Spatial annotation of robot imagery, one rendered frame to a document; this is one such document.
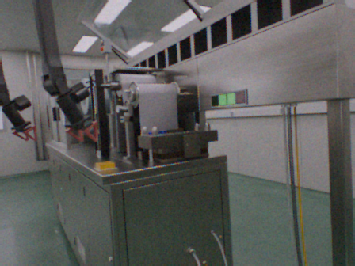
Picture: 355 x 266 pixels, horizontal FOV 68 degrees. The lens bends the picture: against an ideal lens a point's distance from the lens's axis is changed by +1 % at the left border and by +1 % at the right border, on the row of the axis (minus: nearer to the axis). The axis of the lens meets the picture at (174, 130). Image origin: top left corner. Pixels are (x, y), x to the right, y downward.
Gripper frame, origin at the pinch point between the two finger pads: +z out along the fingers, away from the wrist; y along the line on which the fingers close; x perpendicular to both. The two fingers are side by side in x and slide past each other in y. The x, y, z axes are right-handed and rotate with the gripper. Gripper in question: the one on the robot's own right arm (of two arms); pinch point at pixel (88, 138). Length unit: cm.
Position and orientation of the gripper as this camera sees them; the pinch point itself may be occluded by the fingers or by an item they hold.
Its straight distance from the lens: 112.1
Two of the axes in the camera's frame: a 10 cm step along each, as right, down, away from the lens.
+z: 3.5, 8.3, 4.4
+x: -4.9, 5.6, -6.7
